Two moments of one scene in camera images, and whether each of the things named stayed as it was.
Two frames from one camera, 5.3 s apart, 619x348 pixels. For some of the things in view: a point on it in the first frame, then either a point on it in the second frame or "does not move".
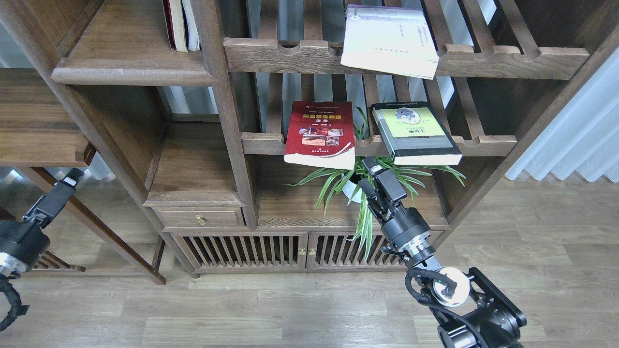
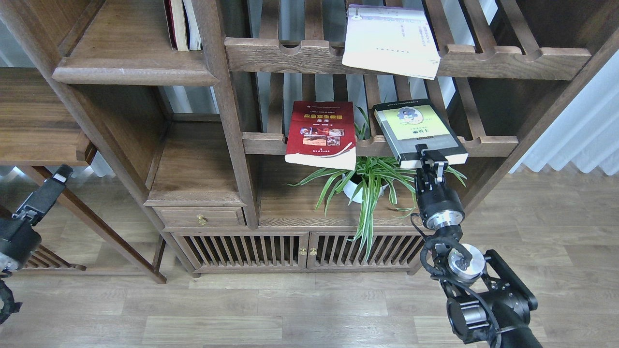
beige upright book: [178, 24] does not move
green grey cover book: [415, 135] does not move
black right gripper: [406, 228] to [440, 207]
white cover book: [393, 39] does not move
